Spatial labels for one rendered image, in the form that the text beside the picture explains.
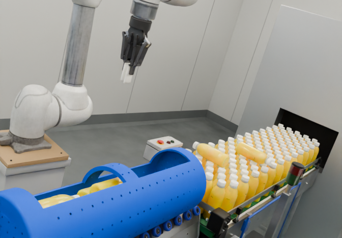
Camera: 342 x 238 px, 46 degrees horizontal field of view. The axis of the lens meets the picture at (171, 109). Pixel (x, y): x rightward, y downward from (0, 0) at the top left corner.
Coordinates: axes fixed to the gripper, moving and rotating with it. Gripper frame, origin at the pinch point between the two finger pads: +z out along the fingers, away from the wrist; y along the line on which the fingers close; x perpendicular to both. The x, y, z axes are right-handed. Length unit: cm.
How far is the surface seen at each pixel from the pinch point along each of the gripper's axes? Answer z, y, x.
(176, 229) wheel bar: 62, -23, -29
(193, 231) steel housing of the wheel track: 68, -24, -43
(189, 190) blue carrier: 41, -25, -26
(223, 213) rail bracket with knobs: 55, -32, -50
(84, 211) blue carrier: 34, -25, 29
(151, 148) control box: 50, 20, -53
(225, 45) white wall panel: 45, 246, -457
